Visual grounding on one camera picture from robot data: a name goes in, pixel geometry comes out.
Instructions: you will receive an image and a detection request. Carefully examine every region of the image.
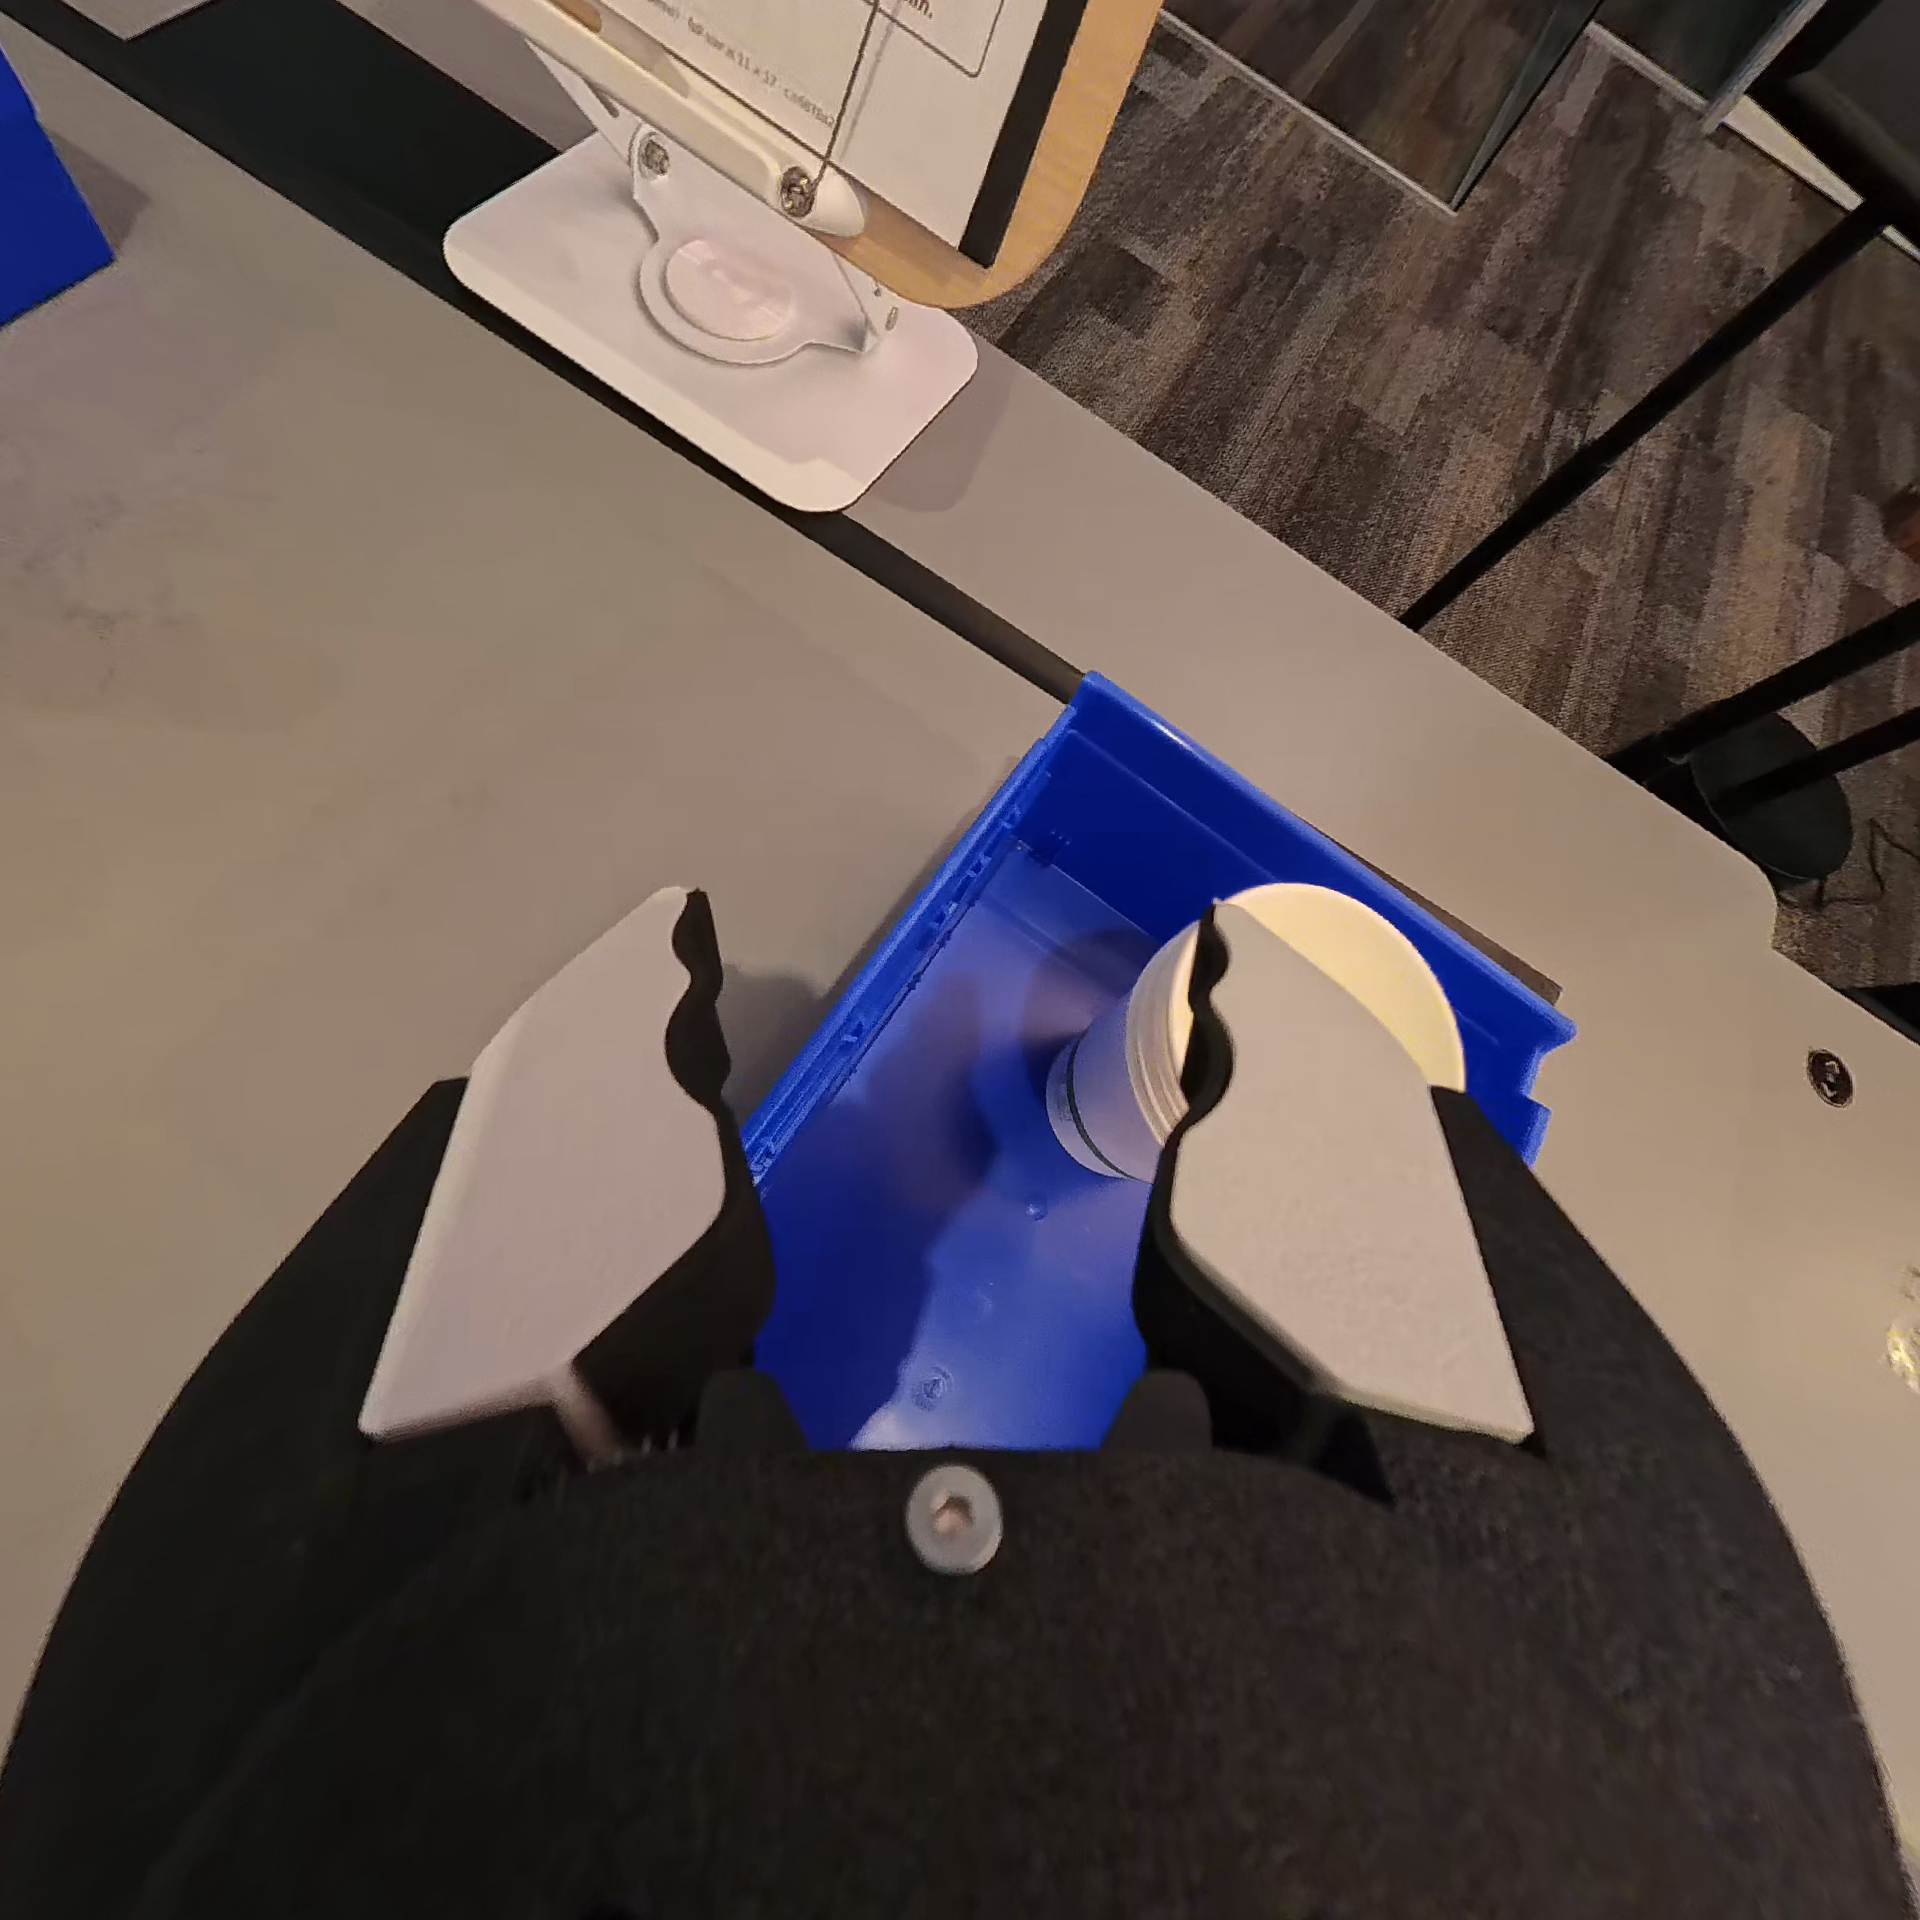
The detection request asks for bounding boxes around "black round stand base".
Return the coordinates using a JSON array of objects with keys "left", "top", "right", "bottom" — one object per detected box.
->
[{"left": 1686, "top": 712, "right": 1862, "bottom": 885}]

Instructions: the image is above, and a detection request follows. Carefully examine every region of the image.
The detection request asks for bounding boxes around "wood-framed sign board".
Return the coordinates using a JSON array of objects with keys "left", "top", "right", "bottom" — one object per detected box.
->
[{"left": 587, "top": 0, "right": 1171, "bottom": 312}]

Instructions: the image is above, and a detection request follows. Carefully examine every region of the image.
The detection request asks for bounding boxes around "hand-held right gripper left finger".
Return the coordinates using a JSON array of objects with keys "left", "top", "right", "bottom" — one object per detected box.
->
[{"left": 351, "top": 885, "right": 782, "bottom": 1469}]

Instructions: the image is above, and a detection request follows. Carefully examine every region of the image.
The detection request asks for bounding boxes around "black metal furniture frame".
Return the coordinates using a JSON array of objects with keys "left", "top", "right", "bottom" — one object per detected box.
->
[{"left": 1399, "top": 150, "right": 1920, "bottom": 777}]

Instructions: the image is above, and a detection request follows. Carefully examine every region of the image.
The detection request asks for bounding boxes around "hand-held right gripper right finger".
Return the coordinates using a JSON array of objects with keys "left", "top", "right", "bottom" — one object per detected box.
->
[{"left": 1136, "top": 905, "right": 1541, "bottom": 1507}]

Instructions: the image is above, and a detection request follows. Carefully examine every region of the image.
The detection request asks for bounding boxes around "blue plastic bin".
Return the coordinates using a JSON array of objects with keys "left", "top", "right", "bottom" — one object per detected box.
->
[
  {"left": 0, "top": 47, "right": 115, "bottom": 330},
  {"left": 742, "top": 670, "right": 1583, "bottom": 1455}
]

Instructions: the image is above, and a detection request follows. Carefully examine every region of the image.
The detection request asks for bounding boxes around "white square base plate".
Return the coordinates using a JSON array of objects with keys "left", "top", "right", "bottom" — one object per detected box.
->
[{"left": 443, "top": 0, "right": 976, "bottom": 513}]

